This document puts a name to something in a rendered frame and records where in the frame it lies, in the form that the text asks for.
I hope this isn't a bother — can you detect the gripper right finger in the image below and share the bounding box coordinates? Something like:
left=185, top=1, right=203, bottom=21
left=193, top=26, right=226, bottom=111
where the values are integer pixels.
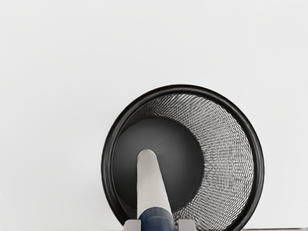
left=177, top=219, right=196, bottom=231

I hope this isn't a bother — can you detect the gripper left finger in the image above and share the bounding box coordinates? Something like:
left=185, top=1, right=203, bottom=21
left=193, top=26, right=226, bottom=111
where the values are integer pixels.
left=123, top=219, right=142, bottom=231

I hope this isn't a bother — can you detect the black mesh pen holder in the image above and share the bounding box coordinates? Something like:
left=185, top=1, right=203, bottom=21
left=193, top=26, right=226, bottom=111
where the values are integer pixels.
left=101, top=84, right=265, bottom=231

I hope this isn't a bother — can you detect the white pen with blue grip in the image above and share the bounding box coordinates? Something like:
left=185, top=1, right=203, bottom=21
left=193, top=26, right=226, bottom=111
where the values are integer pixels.
left=136, top=149, right=174, bottom=231

